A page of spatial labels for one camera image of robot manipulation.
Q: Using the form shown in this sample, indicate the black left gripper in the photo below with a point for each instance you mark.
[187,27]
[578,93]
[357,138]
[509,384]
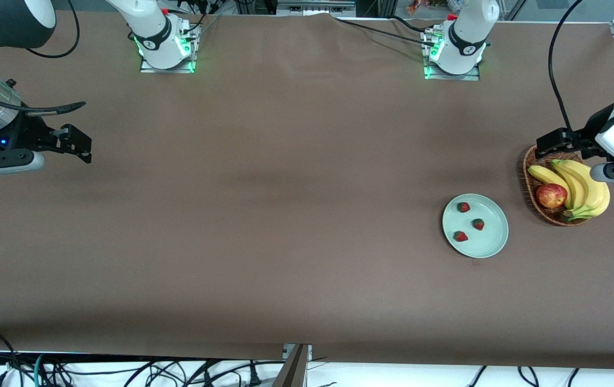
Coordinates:
[590,131]

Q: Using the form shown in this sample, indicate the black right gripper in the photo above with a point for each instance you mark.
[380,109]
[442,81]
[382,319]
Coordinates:
[23,135]

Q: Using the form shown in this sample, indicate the red strawberry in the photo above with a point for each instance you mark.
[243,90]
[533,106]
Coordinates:
[464,207]
[461,236]
[478,224]

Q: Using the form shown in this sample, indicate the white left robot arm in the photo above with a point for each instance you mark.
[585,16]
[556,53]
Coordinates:
[468,32]

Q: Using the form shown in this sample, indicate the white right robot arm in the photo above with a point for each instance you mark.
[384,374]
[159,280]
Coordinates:
[145,16]

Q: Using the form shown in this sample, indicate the pale green round plate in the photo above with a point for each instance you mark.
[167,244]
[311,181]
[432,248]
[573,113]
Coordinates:
[487,242]

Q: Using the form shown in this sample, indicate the yellow banana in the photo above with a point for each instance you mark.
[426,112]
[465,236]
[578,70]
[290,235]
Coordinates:
[576,183]
[549,176]
[600,196]

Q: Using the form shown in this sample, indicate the red apple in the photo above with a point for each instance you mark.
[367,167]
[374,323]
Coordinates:
[551,195]

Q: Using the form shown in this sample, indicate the brown wicker basket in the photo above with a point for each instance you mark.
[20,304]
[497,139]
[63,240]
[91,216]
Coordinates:
[550,216]

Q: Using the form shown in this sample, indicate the colourful background objects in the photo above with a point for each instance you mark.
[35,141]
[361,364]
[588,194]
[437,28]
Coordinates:
[417,6]

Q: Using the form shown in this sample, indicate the brown table cover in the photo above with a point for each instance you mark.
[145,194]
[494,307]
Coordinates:
[285,242]

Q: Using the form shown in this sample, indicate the grey background device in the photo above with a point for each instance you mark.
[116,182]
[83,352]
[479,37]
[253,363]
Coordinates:
[315,6]

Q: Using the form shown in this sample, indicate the small metal bracket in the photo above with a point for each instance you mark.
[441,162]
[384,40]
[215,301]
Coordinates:
[288,350]

